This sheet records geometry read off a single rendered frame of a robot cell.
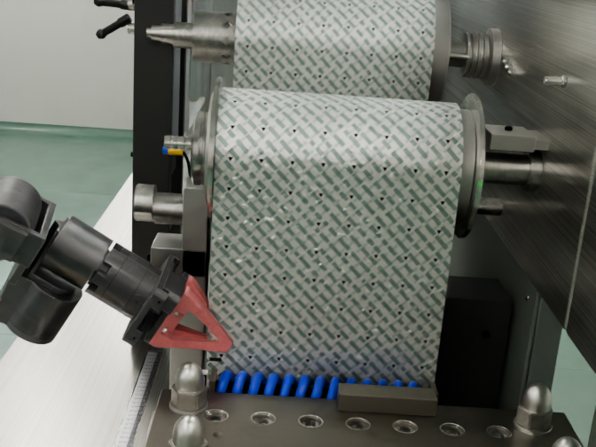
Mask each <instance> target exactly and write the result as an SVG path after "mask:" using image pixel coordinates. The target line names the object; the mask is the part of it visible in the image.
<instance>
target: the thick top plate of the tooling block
mask: <svg viewBox="0 0 596 447"><path fill-rule="evenodd" d="M170 400H171V389H162V390H161V394H160V397H159V401H158V403H157V406H156V410H155V413H154V416H153V421H152V425H151V427H150V431H149V434H148V437H147V440H146V443H145V447H169V440H170V439H171V438H173V428H174V426H175V424H176V422H177V420H178V419H179V418H180V417H182V416H184V415H181V414H177V413H175V412H173V411H171V410H170V408H169V402H170ZM207 401H208V408H207V409H206V410H205V411H204V412H203V413H200V414H197V415H195V416H197V417H198V418H199V419H200V420H201V422H202V423H203V426H204V429H205V439H206V440H207V442H208V447H553V444H554V443H555V442H556V441H557V440H558V439H559V438H561V437H563V436H571V437H573V438H575V439H577V440H578V442H579V443H580V444H581V446H582V447H584V446H583V445H582V443H581V441H580V439H579V438H578V436H577V434H576V432H575V430H574V428H573V427H572V426H571V424H570V422H569V420H568V418H567V416H566V415H565V413H564V412H553V416H552V420H551V424H552V426H553V430H552V432H551V433H550V434H549V435H542V436H536V435H528V434H525V433H523V432H522V431H520V430H518V429H517V428H516V427H515V426H514V417H515V416H516V414H517V410H507V409H492V408H477V407H462V406H447V405H437V408H436V415H435V416H419V415H404V414H389V413H374V412H345V411H338V407H337V399H327V398H312V397H297V396H268V395H253V394H238V393H223V392H207Z"/></svg>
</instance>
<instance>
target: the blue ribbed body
mask: <svg viewBox="0 0 596 447"><path fill-rule="evenodd" d="M338 383H342V381H341V378H340V377H338V376H335V377H333V378H332V380H331V383H330V386H329V387H327V382H326V378H325V377H324V376H323V375H319V376H318V377H317V378H316V380H315V383H314V386H312V383H311V378H310V376H309V375H308V374H304V375H303V376H301V378H300V380H299V383H298V385H297V384H296V379H295V376H294V375H293V374H291V373H289V374H287V375H286V376H285V378H284V380H283V383H282V384H281V379H280V376H279V375H278V374H277V373H276V372H273V373H271V374H270V375H269V377H268V380H267V383H266V381H265V377H264V374H263V373H262V372H256V373H254V375H253V377H252V380H251V382H250V377H249V374H248V373H247V372H246V371H240V372H239V373H238V374H237V376H236V379H235V378H234V374H233V372H232V371H231V370H225V371H223V372H222V374H221V376H220V379H219V380H216V392H223V393H238V394H253V395H268V396H297V397H312V398H327V399H337V389H338ZM346 383H351V384H357V380H356V379H355V378H353V377H350V378H348V380H347V382H346ZM362 384H365V385H372V384H373V381H372V380H371V379H368V378H366V379H364V380H363V382H362ZM378 385H381V386H388V382H387V381H386V380H383V379H381V380H379V382H378ZM393 386H396V387H403V386H404V384H403V383H402V382H401V381H400V380H396V381H395V382H394V384H393ZM409 387H411V388H419V383H418V382H417V381H414V380H413V381H411V382H410V384H409Z"/></svg>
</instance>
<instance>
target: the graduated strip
mask: <svg viewBox="0 0 596 447"><path fill-rule="evenodd" d="M161 355H162V352H155V351H147V352H146V354H145V359H144V362H143V363H142V366H141V369H140V372H139V375H138V376H137V381H136V384H135V387H134V388H133V391H132V394H131V397H130V399H129V403H128V406H127V409H126V411H125V413H124V416H123V419H122V423H121V425H120V428H119V431H118V433H117V436H116V438H115V441H114V445H113V447H133V444H134V442H135V438H136V435H137V431H138V428H139V425H140V422H141V419H142V416H143V413H144V410H145V406H146V403H147V400H148V397H149V394H150V391H151V388H152V385H153V381H154V378H155V374H156V372H157V369H158V366H159V363H160V361H161Z"/></svg>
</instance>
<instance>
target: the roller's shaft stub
mask: <svg viewBox="0 0 596 447"><path fill-rule="evenodd" d="M542 174H543V158H542V154H541V152H539V150H535V151H534V152H533V153H531V152H524V153H523V154H518V153H493V152H485V165H484V175H483V182H484V183H488V184H514V185H520V186H521V188H522V189H523V190H524V191H525V192H535V191H536V190H537V189H538V187H539V186H540V183H541V179H542Z"/></svg>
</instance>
